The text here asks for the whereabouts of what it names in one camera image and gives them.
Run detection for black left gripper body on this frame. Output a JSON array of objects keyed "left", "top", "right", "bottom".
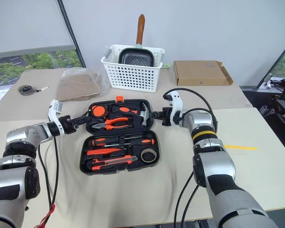
[{"left": 61, "top": 115, "right": 78, "bottom": 134}]

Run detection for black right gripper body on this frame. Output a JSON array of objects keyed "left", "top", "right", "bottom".
[{"left": 161, "top": 107, "right": 173, "bottom": 127}]

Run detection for black handled long screwdriver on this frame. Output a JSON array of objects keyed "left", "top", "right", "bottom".
[{"left": 119, "top": 136, "right": 155, "bottom": 146}]

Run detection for orange wedge tool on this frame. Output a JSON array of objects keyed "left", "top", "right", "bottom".
[{"left": 86, "top": 147, "right": 122, "bottom": 156}]

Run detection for grey tape roll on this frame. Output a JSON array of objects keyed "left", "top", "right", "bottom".
[{"left": 140, "top": 149, "right": 157, "bottom": 164}]

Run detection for orange black utility knife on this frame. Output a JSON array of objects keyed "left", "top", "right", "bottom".
[{"left": 91, "top": 154, "right": 137, "bottom": 171}]

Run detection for black plastic tool case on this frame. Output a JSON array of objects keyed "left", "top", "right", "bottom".
[{"left": 79, "top": 95, "right": 162, "bottom": 176}]

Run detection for silver claw hammer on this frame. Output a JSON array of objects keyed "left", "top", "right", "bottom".
[{"left": 111, "top": 102, "right": 153, "bottom": 127}]

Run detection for orange round tape measure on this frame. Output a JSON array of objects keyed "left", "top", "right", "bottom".
[{"left": 90, "top": 104, "right": 109, "bottom": 118}]

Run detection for brown cardboard sheets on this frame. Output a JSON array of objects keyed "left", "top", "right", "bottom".
[{"left": 56, "top": 74, "right": 102, "bottom": 102}]

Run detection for clear plastic bag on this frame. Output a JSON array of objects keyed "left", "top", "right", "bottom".
[{"left": 55, "top": 67, "right": 110, "bottom": 103}]

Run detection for white perforated plastic basket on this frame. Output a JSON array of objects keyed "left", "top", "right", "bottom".
[{"left": 100, "top": 44, "right": 165, "bottom": 93}]

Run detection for brown cardboard box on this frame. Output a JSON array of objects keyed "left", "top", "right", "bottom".
[{"left": 173, "top": 59, "right": 234, "bottom": 87}]

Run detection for small round dark disc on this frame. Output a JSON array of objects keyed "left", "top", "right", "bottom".
[{"left": 17, "top": 85, "right": 40, "bottom": 96}]

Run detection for white plastic sheet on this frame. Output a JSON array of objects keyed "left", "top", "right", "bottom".
[{"left": 0, "top": 85, "right": 13, "bottom": 113}]

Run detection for yellow tape strip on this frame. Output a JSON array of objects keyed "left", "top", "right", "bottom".
[{"left": 224, "top": 144, "right": 258, "bottom": 151}]

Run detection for white roller blind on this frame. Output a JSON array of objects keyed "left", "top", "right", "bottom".
[{"left": 0, "top": 0, "right": 77, "bottom": 59}]

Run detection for black office furniture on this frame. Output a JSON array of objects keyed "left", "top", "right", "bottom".
[{"left": 241, "top": 68, "right": 285, "bottom": 153}]

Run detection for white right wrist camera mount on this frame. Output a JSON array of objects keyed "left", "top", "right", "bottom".
[{"left": 164, "top": 91, "right": 184, "bottom": 127}]

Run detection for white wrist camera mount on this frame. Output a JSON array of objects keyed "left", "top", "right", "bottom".
[
  {"left": 48, "top": 99, "right": 65, "bottom": 138},
  {"left": 164, "top": 91, "right": 184, "bottom": 127}
]

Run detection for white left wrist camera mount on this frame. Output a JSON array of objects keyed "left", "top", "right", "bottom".
[{"left": 48, "top": 99, "right": 65, "bottom": 138}]

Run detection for orange black handled screwdriver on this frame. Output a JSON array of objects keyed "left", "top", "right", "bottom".
[{"left": 91, "top": 138, "right": 131, "bottom": 146}]

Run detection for orange handled pliers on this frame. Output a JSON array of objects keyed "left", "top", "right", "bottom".
[{"left": 90, "top": 117, "right": 129, "bottom": 131}]

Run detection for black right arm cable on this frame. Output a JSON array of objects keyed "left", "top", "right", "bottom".
[{"left": 162, "top": 88, "right": 219, "bottom": 228}]

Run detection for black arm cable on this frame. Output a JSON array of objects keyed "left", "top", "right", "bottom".
[
  {"left": 162, "top": 88, "right": 219, "bottom": 228},
  {"left": 38, "top": 136, "right": 60, "bottom": 228}
]

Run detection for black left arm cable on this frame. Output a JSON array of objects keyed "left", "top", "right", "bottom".
[{"left": 38, "top": 136, "right": 60, "bottom": 228}]

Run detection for black square pan brown handle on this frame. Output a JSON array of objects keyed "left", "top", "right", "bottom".
[{"left": 118, "top": 13, "right": 155, "bottom": 68}]

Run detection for black diagonal window frame bar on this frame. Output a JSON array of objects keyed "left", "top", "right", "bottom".
[{"left": 57, "top": 0, "right": 86, "bottom": 69}]

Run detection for red cable tie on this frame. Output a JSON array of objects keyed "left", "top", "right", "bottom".
[{"left": 38, "top": 203, "right": 57, "bottom": 227}]

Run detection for dark slanted window frame post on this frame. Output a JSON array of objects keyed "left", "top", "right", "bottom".
[{"left": 256, "top": 36, "right": 285, "bottom": 89}]

